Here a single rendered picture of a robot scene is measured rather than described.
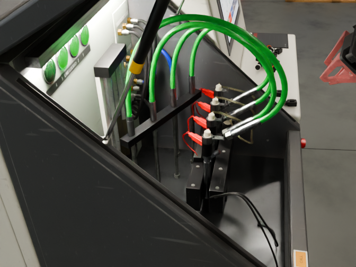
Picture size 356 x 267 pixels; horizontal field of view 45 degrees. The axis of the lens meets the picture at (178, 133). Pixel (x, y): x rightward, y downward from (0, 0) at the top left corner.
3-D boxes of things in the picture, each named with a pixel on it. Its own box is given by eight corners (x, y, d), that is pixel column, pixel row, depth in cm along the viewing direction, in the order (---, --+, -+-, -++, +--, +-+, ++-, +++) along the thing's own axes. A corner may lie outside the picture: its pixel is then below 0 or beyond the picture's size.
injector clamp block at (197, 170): (222, 231, 119) (223, 191, 110) (186, 227, 121) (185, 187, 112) (233, 157, 146) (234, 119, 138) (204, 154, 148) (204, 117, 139)
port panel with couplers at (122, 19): (134, 114, 130) (124, 14, 112) (124, 113, 131) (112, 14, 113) (145, 92, 140) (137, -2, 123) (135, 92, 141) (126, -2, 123)
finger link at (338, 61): (308, 76, 85) (348, 53, 78) (314, 54, 89) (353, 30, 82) (330, 97, 87) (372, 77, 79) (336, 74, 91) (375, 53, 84)
